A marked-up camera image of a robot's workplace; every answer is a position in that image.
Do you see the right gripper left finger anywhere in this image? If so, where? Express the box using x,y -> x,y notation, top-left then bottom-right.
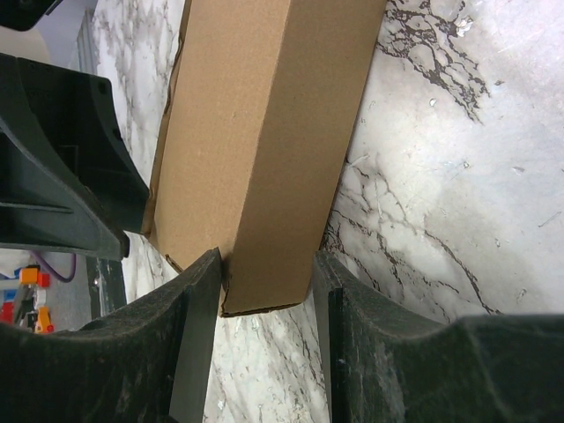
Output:
1,249 -> 222,422

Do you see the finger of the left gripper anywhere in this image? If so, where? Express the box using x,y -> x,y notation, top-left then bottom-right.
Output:
18,59 -> 149,233
1,54 -> 130,260

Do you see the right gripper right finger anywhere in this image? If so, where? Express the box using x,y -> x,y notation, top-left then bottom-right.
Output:
311,251 -> 563,422

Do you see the cardboard box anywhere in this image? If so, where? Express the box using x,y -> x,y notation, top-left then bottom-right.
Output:
142,1 -> 386,317

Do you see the black mounting rail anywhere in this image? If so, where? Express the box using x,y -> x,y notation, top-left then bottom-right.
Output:
85,256 -> 127,319

